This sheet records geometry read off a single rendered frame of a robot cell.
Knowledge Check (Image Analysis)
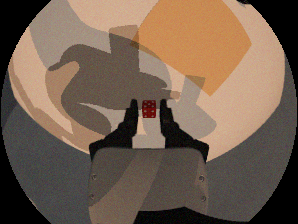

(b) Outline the red die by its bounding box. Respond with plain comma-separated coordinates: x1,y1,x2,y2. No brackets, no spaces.
142,100,156,118

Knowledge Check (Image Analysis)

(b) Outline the tan flat mat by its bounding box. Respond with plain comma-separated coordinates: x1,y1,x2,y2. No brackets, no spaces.
130,0,252,96

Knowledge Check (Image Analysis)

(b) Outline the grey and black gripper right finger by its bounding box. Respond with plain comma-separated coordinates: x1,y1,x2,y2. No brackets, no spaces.
159,99,209,164

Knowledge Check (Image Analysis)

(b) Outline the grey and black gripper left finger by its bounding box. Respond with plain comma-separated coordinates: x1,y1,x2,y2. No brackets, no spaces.
89,99,139,162

